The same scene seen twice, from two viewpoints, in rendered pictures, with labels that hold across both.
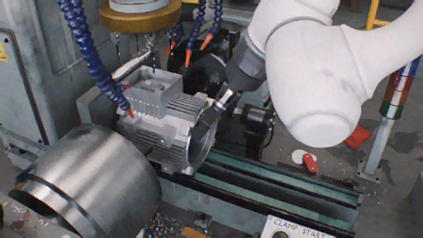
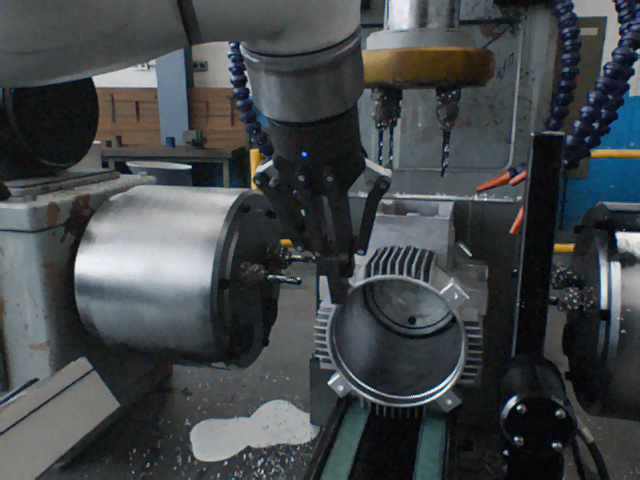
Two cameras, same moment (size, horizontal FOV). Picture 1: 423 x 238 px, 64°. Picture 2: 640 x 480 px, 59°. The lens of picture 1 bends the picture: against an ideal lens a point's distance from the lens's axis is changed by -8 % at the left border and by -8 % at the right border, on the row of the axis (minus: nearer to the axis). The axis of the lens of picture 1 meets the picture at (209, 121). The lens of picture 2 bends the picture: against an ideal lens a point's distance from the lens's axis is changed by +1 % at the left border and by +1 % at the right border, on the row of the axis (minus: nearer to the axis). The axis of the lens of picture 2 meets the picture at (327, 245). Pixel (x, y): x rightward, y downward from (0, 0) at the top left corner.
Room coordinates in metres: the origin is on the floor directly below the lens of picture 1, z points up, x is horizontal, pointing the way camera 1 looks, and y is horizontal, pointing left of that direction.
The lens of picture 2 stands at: (0.50, -0.54, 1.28)
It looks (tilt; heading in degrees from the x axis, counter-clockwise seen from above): 14 degrees down; 78
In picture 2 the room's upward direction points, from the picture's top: straight up
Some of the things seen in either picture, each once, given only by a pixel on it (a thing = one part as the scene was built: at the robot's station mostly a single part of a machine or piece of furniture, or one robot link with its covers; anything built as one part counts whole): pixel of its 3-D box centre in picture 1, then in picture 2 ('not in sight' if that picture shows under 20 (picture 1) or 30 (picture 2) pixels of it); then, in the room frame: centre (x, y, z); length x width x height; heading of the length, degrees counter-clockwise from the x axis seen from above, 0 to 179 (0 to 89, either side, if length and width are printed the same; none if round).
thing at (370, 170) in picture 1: (387, 119); not in sight; (0.78, -0.50, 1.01); 0.08 x 0.08 x 0.42; 64
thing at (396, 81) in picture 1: (401, 78); not in sight; (0.78, -0.50, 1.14); 0.06 x 0.06 x 0.04
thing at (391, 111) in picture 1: (392, 106); not in sight; (0.78, -0.50, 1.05); 0.06 x 0.06 x 0.04
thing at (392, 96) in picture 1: (396, 92); not in sight; (0.78, -0.50, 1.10); 0.06 x 0.06 x 0.04
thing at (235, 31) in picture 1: (233, 76); (535, 264); (0.81, -0.06, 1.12); 0.04 x 0.03 x 0.26; 64
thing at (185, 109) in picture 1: (168, 126); (405, 312); (0.74, 0.11, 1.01); 0.20 x 0.19 x 0.19; 63
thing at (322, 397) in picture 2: not in sight; (335, 383); (0.67, 0.23, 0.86); 0.07 x 0.06 x 0.12; 154
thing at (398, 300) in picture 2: not in sight; (413, 288); (0.78, 0.20, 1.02); 0.15 x 0.02 x 0.15; 154
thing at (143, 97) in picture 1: (152, 92); (411, 234); (0.75, 0.14, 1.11); 0.12 x 0.11 x 0.07; 63
